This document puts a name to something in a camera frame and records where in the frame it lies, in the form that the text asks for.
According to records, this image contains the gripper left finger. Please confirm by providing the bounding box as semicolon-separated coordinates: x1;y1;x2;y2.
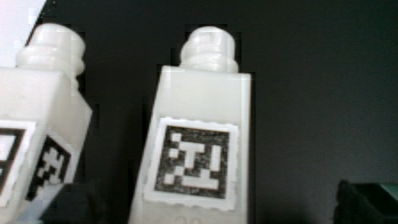
42;184;109;224

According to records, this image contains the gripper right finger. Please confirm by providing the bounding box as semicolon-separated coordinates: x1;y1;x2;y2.
335;180;398;224

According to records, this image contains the white leg with marker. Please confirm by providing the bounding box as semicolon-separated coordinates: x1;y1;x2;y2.
129;26;251;224

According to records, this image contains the white marker sheet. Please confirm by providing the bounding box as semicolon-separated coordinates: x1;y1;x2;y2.
0;0;47;67

